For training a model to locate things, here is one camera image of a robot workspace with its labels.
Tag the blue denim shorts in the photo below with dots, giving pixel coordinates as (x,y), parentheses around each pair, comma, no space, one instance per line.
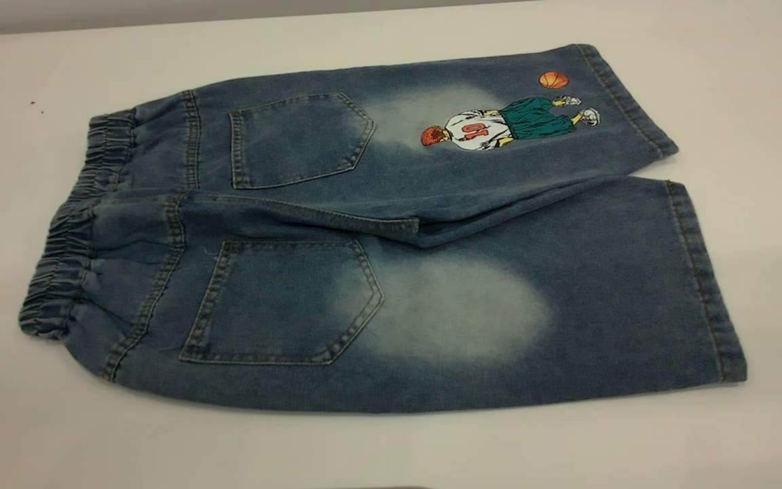
(282,305)

